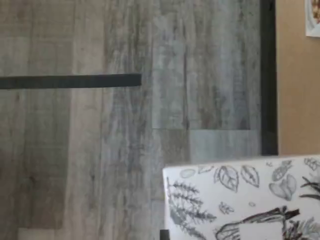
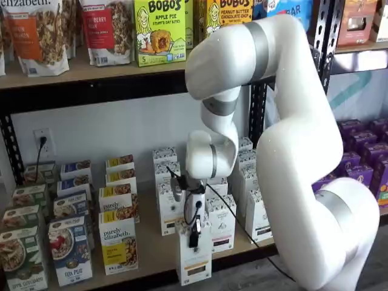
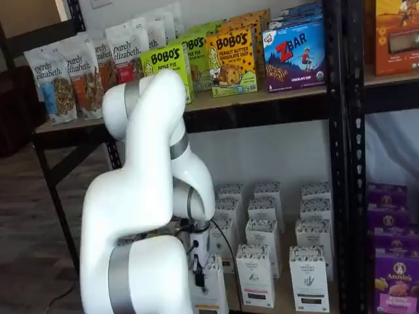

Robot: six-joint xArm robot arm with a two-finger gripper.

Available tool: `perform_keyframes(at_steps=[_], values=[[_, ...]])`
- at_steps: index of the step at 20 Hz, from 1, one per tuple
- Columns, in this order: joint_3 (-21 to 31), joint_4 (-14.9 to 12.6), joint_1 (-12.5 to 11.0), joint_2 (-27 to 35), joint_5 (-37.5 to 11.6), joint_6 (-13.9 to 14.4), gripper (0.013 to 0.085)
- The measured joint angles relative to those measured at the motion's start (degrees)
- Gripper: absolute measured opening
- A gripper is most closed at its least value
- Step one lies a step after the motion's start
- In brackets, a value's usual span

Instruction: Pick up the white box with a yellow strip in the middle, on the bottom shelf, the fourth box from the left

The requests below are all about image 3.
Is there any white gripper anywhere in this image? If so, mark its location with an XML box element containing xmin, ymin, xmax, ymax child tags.
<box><xmin>188</xmin><ymin>230</ymin><xmax>211</xmax><ymax>288</ymax></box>

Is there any white box yellow strip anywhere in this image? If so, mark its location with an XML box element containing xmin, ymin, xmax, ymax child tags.
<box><xmin>213</xmin><ymin>197</ymin><xmax>244</xmax><ymax>227</ymax></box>
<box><xmin>217</xmin><ymin>183</ymin><xmax>245</xmax><ymax>203</ymax></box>
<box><xmin>189</xmin><ymin>254</ymin><xmax>229</xmax><ymax>314</ymax></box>
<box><xmin>209</xmin><ymin>217</ymin><xmax>238</xmax><ymax>274</ymax></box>

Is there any white box pink strip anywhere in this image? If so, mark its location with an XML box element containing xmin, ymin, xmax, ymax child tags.
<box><xmin>235</xmin><ymin>243</ymin><xmax>276</xmax><ymax>309</ymax></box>
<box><xmin>247</xmin><ymin>197</ymin><xmax>285</xmax><ymax>232</ymax></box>
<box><xmin>245</xmin><ymin>217</ymin><xmax>282</xmax><ymax>279</ymax></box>
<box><xmin>253</xmin><ymin>181</ymin><xmax>283</xmax><ymax>204</ymax></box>

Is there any white box dark strip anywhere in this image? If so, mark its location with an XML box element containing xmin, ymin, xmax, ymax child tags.
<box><xmin>301</xmin><ymin>183</ymin><xmax>332</xmax><ymax>202</ymax></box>
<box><xmin>295</xmin><ymin>218</ymin><xmax>335</xmax><ymax>283</ymax></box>
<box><xmin>289</xmin><ymin>245</ymin><xmax>330</xmax><ymax>312</ymax></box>
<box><xmin>299</xmin><ymin>197</ymin><xmax>333</xmax><ymax>224</ymax></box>

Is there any purple Annie's pasta box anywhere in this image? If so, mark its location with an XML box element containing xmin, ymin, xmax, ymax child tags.
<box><xmin>366</xmin><ymin>207</ymin><xmax>412</xmax><ymax>230</ymax></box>
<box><xmin>366</xmin><ymin>183</ymin><xmax>409</xmax><ymax>212</ymax></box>
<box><xmin>374</xmin><ymin>248</ymin><xmax>419</xmax><ymax>314</ymax></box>
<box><xmin>373</xmin><ymin>225</ymin><xmax>419</xmax><ymax>253</ymax></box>

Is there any green Bobo's apple pie box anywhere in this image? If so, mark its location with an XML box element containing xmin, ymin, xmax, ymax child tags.
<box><xmin>187</xmin><ymin>19</ymin><xmax>227</xmax><ymax>36</ymax></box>
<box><xmin>140</xmin><ymin>39</ymin><xmax>194</xmax><ymax>105</ymax></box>
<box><xmin>177</xmin><ymin>30</ymin><xmax>213</xmax><ymax>93</ymax></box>

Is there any yellow Bobo's peanut butter box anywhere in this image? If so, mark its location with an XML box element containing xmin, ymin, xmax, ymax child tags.
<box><xmin>205</xmin><ymin>26</ymin><xmax>259</xmax><ymax>98</ymax></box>
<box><xmin>228</xmin><ymin>7</ymin><xmax>272</xmax><ymax>80</ymax></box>
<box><xmin>215</xmin><ymin>17</ymin><xmax>264</xmax><ymax>91</ymax></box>

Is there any blue purple Zbar box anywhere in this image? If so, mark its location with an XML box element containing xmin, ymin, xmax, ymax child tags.
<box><xmin>268</xmin><ymin>12</ymin><xmax>325</xmax><ymax>31</ymax></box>
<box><xmin>261</xmin><ymin>17</ymin><xmax>327</xmax><ymax>94</ymax></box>
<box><xmin>279</xmin><ymin>2</ymin><xmax>325</xmax><ymax>18</ymax></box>

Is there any orange snack box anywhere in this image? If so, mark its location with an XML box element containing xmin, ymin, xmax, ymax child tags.
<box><xmin>374</xmin><ymin>0</ymin><xmax>419</xmax><ymax>77</ymax></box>

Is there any black metal shelving rack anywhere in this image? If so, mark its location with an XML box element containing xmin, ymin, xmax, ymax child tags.
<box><xmin>31</xmin><ymin>0</ymin><xmax>348</xmax><ymax>314</ymax></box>
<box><xmin>341</xmin><ymin>0</ymin><xmax>419</xmax><ymax>314</ymax></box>

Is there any purely elizabeth orange granola bag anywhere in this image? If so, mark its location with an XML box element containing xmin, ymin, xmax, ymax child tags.
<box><xmin>92</xmin><ymin>29</ymin><xmax>124</xmax><ymax>96</ymax></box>
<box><xmin>65</xmin><ymin>32</ymin><xmax>109</xmax><ymax>121</ymax></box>

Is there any purely elizabeth red granola bag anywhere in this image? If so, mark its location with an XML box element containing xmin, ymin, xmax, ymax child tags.
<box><xmin>105</xmin><ymin>17</ymin><xmax>151</xmax><ymax>90</ymax></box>

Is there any white plastic sheet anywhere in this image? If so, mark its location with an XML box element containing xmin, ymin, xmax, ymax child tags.
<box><xmin>364</xmin><ymin>112</ymin><xmax>419</xmax><ymax>188</ymax></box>

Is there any dark brown furniture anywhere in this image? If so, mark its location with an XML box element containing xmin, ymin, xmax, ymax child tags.
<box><xmin>0</xmin><ymin>19</ymin><xmax>47</xmax><ymax>158</ymax></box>

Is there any purely elizabeth blue granola bag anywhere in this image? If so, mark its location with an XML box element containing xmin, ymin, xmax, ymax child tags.
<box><xmin>24</xmin><ymin>40</ymin><xmax>79</xmax><ymax>126</ymax></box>

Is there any white granola bag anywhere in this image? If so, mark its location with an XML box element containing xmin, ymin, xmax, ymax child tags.
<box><xmin>147</xmin><ymin>19</ymin><xmax>168</xmax><ymax>50</ymax></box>
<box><xmin>163</xmin><ymin>1</ymin><xmax>185</xmax><ymax>37</ymax></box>

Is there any long black hanging cable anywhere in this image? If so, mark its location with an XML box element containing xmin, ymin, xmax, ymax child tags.
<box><xmin>208</xmin><ymin>218</ymin><xmax>244</xmax><ymax>313</ymax></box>

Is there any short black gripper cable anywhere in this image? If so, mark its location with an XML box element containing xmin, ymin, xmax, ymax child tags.
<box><xmin>176</xmin><ymin>219</ymin><xmax>201</xmax><ymax>237</ymax></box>

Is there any thin black power cable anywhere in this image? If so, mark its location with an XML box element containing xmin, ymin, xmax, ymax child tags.
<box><xmin>42</xmin><ymin>277</ymin><xmax>83</xmax><ymax>313</ymax></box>

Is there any white wall switch plate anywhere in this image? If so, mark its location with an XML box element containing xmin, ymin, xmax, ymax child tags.
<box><xmin>89</xmin><ymin>0</ymin><xmax>114</xmax><ymax>11</ymax></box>

